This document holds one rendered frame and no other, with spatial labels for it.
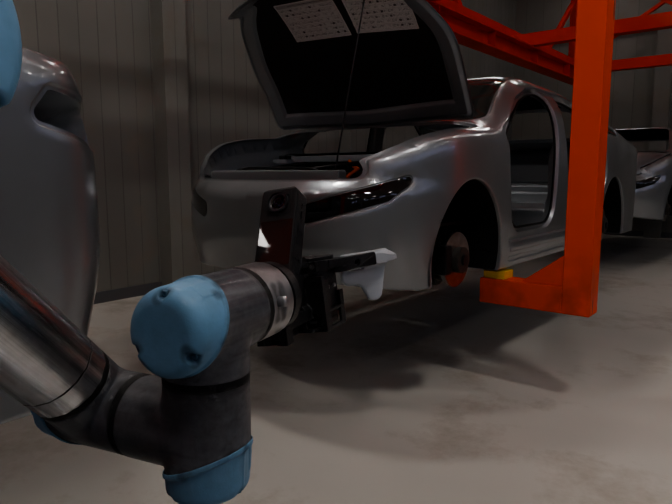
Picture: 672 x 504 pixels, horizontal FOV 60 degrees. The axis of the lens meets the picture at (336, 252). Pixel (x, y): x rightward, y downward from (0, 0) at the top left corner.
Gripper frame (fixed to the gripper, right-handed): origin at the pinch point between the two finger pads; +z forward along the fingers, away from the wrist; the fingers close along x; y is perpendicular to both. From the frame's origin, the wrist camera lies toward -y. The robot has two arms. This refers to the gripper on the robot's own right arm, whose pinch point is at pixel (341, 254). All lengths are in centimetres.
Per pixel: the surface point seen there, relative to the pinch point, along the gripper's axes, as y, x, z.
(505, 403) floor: 118, -29, 272
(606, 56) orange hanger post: -72, 41, 290
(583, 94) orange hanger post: -54, 28, 290
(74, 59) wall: -185, -422, 361
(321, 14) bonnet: -125, -111, 259
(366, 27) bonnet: -112, -85, 264
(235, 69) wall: -198, -367, 562
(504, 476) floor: 120, -17, 185
